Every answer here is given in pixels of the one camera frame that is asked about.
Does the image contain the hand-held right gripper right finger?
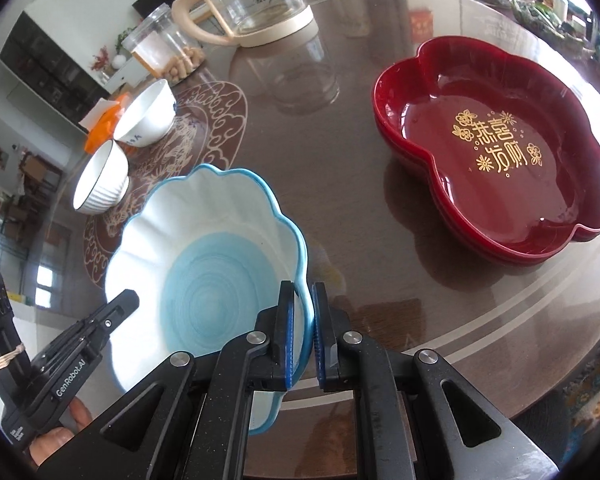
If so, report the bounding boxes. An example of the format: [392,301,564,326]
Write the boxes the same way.
[311,281,563,480]

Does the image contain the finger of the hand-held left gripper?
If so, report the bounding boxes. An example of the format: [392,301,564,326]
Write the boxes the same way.
[87,291,141,349]
[76,289,134,334]

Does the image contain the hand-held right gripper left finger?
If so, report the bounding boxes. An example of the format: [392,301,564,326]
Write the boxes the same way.
[40,280,297,480]

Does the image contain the blue scalloped ceramic bowl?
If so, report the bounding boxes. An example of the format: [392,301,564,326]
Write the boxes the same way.
[104,164,313,436]

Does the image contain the person's left hand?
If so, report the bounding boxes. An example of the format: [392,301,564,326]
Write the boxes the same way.
[27,397,95,468]

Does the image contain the white ribbed bowl dark rim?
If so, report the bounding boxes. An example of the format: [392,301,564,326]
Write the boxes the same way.
[72,139,131,216]

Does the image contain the orange snack packet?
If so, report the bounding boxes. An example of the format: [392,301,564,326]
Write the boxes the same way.
[84,92,131,153]

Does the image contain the plain white bowl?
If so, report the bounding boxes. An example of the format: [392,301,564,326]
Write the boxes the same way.
[114,79,177,148]

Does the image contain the white television cabinet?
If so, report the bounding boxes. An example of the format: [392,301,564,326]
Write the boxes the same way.
[100,55,161,96]

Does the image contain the dark display cabinet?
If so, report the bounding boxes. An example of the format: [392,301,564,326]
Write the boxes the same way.
[0,12,111,126]

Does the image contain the red flowers in vase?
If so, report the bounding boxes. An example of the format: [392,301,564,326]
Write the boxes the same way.
[91,45,112,73]

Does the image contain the clear jar wooden lid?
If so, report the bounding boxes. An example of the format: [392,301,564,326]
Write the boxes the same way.
[127,4,206,85]

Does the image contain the leafy green plant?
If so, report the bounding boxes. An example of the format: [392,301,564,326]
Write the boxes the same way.
[115,27,136,56]

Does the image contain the floral printed cloth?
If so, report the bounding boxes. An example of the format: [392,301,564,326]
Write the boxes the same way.
[565,332,600,441]

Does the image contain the black television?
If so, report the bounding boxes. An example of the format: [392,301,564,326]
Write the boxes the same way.
[131,0,173,20]

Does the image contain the baskets of bottles and clutter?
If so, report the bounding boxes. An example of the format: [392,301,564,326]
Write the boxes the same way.
[512,0,586,46]

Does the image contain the glass kettle cream handle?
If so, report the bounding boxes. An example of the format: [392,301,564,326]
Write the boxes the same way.
[171,0,315,48]

